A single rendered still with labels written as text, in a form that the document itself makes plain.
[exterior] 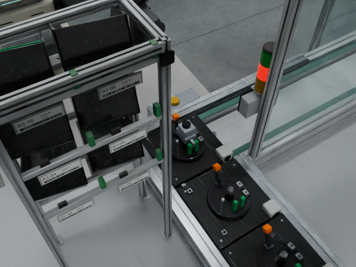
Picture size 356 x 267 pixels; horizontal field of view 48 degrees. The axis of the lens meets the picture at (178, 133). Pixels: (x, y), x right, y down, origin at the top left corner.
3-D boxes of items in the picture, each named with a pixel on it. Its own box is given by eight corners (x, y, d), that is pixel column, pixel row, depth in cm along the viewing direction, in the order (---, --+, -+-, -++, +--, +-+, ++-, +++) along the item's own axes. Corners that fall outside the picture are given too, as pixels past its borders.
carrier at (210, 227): (176, 193, 132) (177, 171, 123) (234, 161, 141) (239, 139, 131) (219, 252, 120) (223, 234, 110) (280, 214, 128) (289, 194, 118)
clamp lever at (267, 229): (264, 245, 116) (261, 226, 112) (269, 241, 117) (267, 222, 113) (272, 252, 114) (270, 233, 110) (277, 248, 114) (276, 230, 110)
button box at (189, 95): (147, 116, 160) (146, 106, 155) (190, 97, 167) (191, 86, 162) (156, 128, 156) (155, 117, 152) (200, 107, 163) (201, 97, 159)
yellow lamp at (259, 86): (250, 86, 120) (252, 73, 116) (263, 80, 122) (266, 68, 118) (261, 96, 117) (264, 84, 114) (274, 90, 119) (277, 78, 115)
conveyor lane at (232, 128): (141, 156, 153) (140, 140, 145) (304, 77, 181) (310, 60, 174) (181, 213, 138) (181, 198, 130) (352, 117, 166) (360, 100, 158)
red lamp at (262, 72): (252, 73, 116) (255, 61, 112) (266, 68, 118) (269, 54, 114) (264, 83, 114) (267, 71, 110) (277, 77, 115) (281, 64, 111)
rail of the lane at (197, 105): (122, 150, 154) (119, 132, 146) (294, 69, 185) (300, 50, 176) (129, 160, 151) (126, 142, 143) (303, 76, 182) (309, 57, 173)
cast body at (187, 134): (175, 133, 139) (175, 119, 133) (186, 127, 140) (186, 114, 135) (188, 149, 134) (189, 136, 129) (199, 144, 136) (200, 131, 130)
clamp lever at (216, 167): (215, 183, 129) (212, 165, 125) (220, 180, 130) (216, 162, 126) (221, 188, 127) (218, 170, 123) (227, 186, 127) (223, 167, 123)
